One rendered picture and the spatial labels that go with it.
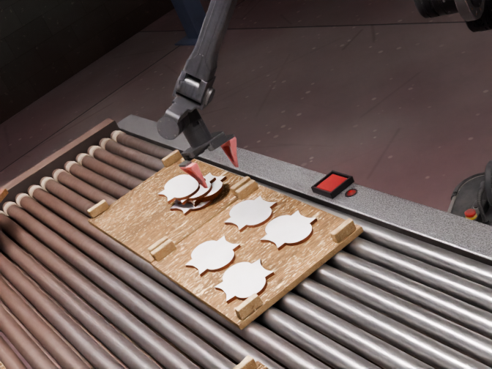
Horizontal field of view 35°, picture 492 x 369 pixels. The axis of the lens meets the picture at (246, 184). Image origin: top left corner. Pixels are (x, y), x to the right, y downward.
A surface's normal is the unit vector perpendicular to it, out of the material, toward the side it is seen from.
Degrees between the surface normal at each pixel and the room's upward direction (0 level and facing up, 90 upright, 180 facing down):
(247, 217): 0
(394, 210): 0
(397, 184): 0
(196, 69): 78
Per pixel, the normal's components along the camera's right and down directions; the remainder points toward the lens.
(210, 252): -0.37, -0.81
